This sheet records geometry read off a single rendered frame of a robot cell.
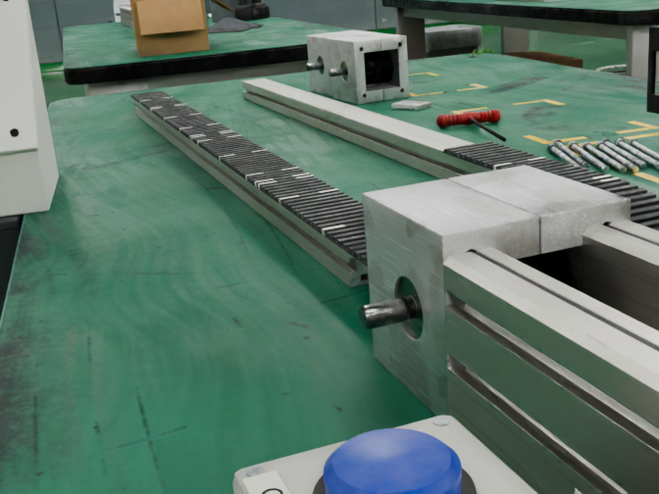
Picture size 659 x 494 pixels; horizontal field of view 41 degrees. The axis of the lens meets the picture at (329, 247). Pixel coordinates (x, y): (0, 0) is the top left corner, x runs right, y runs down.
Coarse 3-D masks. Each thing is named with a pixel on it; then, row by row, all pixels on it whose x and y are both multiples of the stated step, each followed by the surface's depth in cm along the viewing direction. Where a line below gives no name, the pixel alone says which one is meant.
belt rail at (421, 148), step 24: (264, 96) 142; (288, 96) 129; (312, 96) 127; (312, 120) 120; (336, 120) 111; (360, 120) 105; (384, 120) 104; (360, 144) 105; (384, 144) 100; (408, 144) 92; (432, 144) 88; (456, 144) 87; (432, 168) 88; (456, 168) 84; (480, 168) 79
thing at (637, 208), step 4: (644, 200) 63; (648, 200) 63; (652, 200) 63; (656, 200) 63; (632, 204) 63; (636, 204) 63; (640, 204) 63; (644, 204) 63; (648, 204) 63; (652, 204) 63; (656, 204) 63; (632, 208) 63; (636, 208) 63; (640, 208) 62; (644, 208) 62; (648, 208) 62; (652, 208) 62; (656, 208) 62; (632, 212) 62; (636, 212) 62; (640, 212) 62; (644, 212) 62; (648, 212) 62; (652, 212) 62; (632, 216) 61
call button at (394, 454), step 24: (384, 432) 27; (408, 432) 27; (336, 456) 26; (360, 456) 26; (384, 456) 26; (408, 456) 25; (432, 456) 25; (456, 456) 26; (336, 480) 25; (360, 480) 24; (384, 480) 24; (408, 480) 24; (432, 480) 24; (456, 480) 25
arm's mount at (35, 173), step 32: (0, 0) 94; (0, 32) 91; (32, 32) 96; (0, 64) 89; (32, 64) 92; (0, 96) 87; (32, 96) 88; (0, 128) 85; (32, 128) 86; (0, 160) 85; (32, 160) 85; (0, 192) 86; (32, 192) 86
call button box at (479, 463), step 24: (432, 432) 29; (456, 432) 29; (288, 456) 29; (312, 456) 28; (480, 456) 28; (240, 480) 28; (264, 480) 27; (288, 480) 27; (312, 480) 27; (480, 480) 26; (504, 480) 26
